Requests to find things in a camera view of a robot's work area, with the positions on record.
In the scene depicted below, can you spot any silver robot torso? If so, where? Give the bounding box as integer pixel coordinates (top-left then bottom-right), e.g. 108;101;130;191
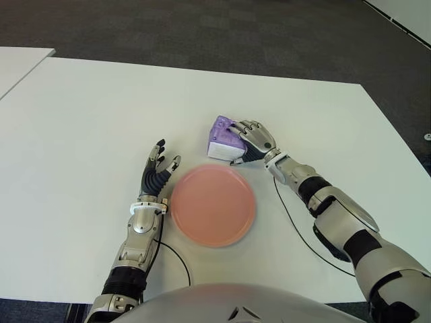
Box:
110;282;374;323

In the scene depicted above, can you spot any white side table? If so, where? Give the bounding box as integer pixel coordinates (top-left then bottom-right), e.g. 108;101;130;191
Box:
0;46;57;101

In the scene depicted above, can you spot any purple tissue paper pack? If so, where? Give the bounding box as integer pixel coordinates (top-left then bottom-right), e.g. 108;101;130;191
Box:
205;115;248;162

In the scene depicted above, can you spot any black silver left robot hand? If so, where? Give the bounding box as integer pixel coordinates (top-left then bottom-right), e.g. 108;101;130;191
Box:
139;138;182;196

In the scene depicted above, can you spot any round pink plate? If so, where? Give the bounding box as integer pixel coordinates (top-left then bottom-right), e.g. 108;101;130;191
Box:
170;164;257;249

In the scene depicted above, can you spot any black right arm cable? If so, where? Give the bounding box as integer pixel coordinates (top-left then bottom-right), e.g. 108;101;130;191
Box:
272;174;357;279

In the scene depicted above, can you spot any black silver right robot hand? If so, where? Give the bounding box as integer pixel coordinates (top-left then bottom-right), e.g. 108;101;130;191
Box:
227;118;279;166

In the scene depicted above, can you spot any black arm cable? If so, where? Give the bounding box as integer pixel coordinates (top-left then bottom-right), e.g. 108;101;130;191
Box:
272;174;357;279
154;210;192;287

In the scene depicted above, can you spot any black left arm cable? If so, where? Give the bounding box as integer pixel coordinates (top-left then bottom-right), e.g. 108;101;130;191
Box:
154;210;192;287

